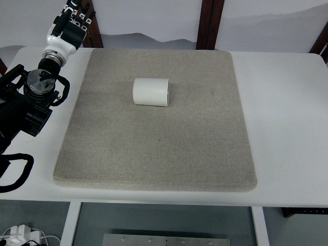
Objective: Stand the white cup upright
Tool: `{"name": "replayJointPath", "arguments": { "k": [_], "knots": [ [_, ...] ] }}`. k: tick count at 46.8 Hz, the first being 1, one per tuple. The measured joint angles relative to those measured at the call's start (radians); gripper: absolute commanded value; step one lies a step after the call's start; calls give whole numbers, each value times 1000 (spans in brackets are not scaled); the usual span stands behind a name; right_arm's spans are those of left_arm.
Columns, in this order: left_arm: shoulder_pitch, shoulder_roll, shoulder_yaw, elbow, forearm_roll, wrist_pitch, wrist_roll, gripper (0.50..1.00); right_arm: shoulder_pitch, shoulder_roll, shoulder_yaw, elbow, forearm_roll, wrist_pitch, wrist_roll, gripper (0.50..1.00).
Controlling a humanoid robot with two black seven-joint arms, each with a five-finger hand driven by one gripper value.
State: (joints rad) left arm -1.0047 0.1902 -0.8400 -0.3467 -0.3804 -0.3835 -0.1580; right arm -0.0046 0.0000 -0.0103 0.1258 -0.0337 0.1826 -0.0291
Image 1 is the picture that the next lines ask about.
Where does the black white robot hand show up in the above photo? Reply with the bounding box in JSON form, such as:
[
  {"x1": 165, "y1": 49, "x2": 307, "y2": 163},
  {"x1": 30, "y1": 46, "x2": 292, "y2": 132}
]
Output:
[{"x1": 45, "y1": 0, "x2": 97, "y2": 56}]

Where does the white ribbed cup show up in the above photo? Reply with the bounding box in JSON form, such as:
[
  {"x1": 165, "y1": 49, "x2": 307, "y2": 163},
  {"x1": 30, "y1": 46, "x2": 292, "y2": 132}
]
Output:
[{"x1": 132, "y1": 77, "x2": 171, "y2": 108}]

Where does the grey square mat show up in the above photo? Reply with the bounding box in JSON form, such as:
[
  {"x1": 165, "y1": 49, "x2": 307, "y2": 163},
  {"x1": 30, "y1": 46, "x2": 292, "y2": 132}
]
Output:
[{"x1": 53, "y1": 48, "x2": 258, "y2": 193}]

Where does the white table leg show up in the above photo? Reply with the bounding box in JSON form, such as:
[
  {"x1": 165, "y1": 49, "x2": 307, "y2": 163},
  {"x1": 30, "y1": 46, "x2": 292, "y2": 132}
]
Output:
[
  {"x1": 60, "y1": 202, "x2": 82, "y2": 246},
  {"x1": 251, "y1": 206, "x2": 270, "y2": 246}
]

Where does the white power strip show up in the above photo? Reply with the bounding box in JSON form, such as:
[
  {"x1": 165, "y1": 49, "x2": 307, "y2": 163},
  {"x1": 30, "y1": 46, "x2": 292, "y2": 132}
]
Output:
[{"x1": 0, "y1": 224, "x2": 43, "y2": 246}]

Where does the grey metal plate with screws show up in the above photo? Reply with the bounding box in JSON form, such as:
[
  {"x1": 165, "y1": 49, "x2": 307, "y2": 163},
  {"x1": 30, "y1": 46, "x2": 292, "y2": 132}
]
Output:
[{"x1": 101, "y1": 233, "x2": 233, "y2": 246}]

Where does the brown wooden furniture foot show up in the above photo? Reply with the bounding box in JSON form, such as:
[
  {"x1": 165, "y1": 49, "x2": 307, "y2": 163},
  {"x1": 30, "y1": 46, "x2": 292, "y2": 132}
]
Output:
[{"x1": 281, "y1": 207, "x2": 328, "y2": 218}]

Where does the white cable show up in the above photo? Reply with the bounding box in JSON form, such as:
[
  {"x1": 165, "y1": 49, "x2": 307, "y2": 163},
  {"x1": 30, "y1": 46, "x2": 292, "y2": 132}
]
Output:
[{"x1": 38, "y1": 234, "x2": 62, "y2": 246}]

